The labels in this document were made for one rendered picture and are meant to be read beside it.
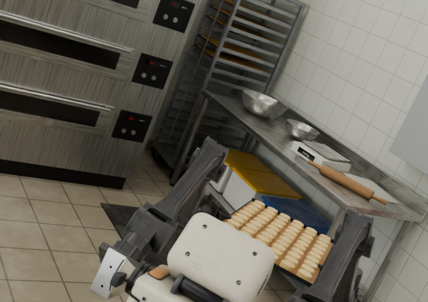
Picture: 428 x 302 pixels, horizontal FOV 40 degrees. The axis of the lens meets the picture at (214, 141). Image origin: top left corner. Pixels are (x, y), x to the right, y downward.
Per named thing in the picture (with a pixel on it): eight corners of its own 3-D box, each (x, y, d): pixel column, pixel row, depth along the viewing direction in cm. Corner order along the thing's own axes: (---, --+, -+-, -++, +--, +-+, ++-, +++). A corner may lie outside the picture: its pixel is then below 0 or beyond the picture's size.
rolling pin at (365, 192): (304, 165, 384) (309, 157, 382) (308, 165, 389) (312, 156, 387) (383, 209, 360) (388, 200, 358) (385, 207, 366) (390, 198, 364)
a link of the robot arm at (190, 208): (191, 155, 178) (221, 174, 176) (200, 143, 181) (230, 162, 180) (165, 219, 212) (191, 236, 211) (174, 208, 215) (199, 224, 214)
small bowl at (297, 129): (274, 128, 453) (279, 116, 451) (300, 134, 469) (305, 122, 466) (294, 143, 432) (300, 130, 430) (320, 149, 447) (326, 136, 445)
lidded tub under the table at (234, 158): (197, 171, 496) (208, 143, 489) (241, 179, 521) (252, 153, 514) (216, 193, 466) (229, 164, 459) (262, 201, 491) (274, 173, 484)
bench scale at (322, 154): (289, 149, 409) (294, 137, 407) (318, 153, 431) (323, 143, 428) (318, 169, 388) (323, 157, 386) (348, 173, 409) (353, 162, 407)
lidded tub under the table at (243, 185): (219, 195, 464) (231, 165, 457) (263, 201, 490) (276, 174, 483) (242, 220, 434) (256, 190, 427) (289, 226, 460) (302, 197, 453)
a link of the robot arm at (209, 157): (210, 124, 175) (239, 143, 174) (197, 153, 185) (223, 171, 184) (127, 220, 143) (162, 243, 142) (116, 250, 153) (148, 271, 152)
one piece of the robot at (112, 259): (106, 301, 134) (126, 257, 133) (88, 290, 136) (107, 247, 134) (125, 290, 144) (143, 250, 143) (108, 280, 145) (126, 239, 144)
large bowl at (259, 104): (227, 101, 479) (234, 85, 476) (263, 111, 501) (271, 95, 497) (251, 120, 449) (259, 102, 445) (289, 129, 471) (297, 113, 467)
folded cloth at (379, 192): (341, 173, 403) (342, 171, 403) (371, 181, 414) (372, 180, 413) (367, 196, 373) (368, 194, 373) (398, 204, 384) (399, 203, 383)
